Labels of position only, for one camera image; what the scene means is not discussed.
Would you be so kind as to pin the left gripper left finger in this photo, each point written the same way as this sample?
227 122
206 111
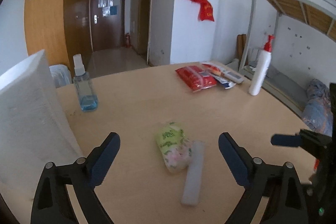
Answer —
52 203

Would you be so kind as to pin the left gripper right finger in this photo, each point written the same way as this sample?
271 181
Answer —
278 183

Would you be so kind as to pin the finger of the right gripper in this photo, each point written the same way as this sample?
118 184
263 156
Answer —
286 140

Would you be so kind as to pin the white foam stick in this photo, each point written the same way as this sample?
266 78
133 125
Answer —
193 180

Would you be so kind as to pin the green white plastic bag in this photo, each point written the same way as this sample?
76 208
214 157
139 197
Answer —
176 149

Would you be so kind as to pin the patterned blue bedding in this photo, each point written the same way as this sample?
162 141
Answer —
317 113

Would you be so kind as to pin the white lotion pump bottle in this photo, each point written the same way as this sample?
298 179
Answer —
262 66

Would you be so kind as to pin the white foam box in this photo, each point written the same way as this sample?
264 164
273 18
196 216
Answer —
34 128

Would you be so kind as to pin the white remote control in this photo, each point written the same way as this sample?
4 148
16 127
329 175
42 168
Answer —
230 74

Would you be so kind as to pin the blue white small packet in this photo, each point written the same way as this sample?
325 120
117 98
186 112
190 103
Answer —
227 84

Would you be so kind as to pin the red orange small packet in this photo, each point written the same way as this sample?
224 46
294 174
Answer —
212 69

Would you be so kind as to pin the blue spray bottle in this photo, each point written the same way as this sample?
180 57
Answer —
87 97

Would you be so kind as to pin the red snack packet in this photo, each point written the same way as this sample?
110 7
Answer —
196 78

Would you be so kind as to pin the light blue covered bin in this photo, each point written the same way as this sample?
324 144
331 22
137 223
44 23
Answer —
61 75

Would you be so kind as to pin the metal bunk bed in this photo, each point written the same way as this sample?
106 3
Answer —
303 47

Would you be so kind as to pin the red fire extinguisher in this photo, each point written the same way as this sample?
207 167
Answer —
127 40

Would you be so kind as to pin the wooden wardrobe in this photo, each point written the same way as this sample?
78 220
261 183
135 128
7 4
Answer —
60 27

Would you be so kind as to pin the dark brown entrance door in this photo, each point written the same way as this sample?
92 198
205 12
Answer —
107 24

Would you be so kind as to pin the brown side door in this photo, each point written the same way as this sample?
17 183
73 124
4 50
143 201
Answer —
144 29

